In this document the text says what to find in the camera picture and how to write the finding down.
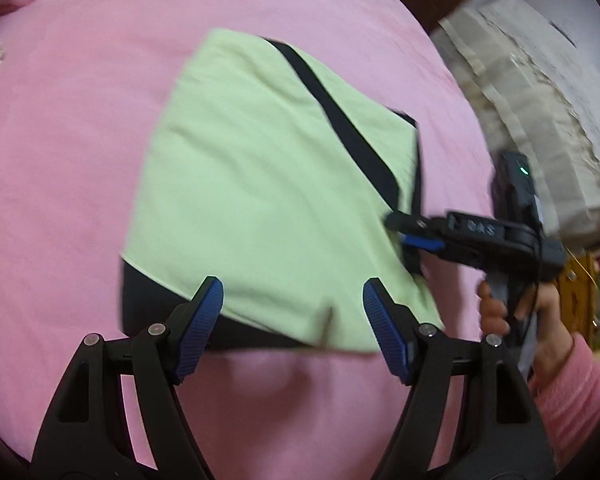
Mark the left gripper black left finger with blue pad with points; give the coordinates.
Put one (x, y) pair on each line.
(115, 413)

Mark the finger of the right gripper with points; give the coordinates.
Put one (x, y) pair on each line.
(423, 243)
(399, 222)

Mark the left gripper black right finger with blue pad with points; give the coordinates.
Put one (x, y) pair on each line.
(468, 415)

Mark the light green black hooded jacket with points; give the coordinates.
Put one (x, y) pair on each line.
(271, 173)

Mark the pink sleeved forearm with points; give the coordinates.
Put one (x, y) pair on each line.
(570, 404)

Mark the beige ruffled bedding pile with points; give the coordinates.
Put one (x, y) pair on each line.
(533, 92)

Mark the pink bed blanket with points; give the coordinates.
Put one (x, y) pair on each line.
(82, 86)

